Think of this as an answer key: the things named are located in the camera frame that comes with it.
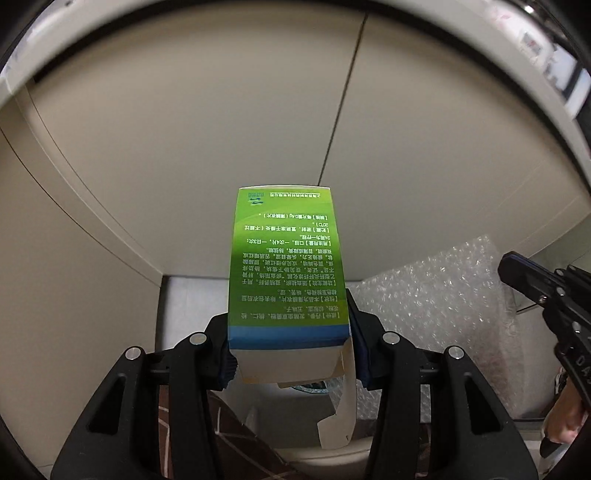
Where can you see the green medicine box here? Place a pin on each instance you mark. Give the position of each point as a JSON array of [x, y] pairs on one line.
[[286, 258]]

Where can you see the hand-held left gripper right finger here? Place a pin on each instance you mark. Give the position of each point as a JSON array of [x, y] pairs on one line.
[[362, 350]]

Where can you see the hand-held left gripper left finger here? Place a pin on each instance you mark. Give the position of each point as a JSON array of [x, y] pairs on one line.
[[226, 364]]

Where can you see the person's right hand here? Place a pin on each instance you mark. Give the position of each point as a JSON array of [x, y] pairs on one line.
[[565, 415]]

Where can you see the clear bubble wrap sheet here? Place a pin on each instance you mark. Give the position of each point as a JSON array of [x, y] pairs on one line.
[[438, 314]]

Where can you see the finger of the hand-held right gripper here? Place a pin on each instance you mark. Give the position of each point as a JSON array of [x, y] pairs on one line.
[[521, 274]]

